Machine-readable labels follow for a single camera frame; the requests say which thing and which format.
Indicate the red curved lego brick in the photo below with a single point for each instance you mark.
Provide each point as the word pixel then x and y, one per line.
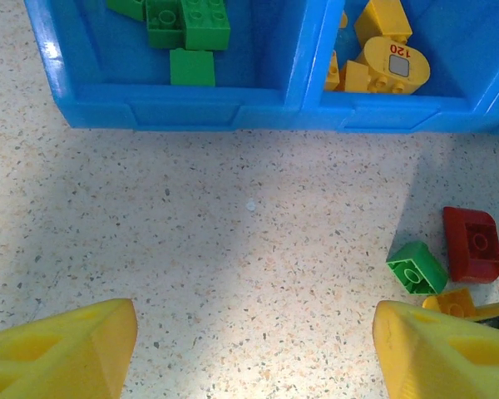
pixel 474 245

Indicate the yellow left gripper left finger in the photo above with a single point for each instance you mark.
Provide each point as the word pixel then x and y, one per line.
pixel 45 361

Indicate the green curved lego brick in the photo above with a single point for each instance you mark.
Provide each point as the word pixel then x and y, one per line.
pixel 416 268

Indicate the yellow oval brick with 120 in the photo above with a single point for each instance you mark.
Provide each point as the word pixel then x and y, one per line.
pixel 395 66

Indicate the yellow lego brick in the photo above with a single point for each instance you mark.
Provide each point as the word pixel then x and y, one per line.
pixel 384 21
pixel 332 70
pixel 355 77
pixel 451 302
pixel 343 18

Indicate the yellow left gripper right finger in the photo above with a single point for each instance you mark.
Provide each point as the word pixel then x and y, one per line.
pixel 441 361

